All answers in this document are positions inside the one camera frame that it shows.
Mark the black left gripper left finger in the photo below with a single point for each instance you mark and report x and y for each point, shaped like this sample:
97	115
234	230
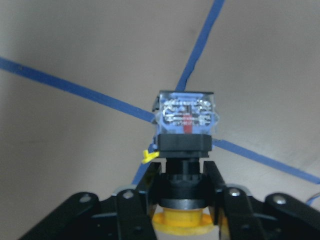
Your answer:
136	204

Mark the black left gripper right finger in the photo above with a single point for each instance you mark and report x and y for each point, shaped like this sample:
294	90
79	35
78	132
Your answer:
230	208

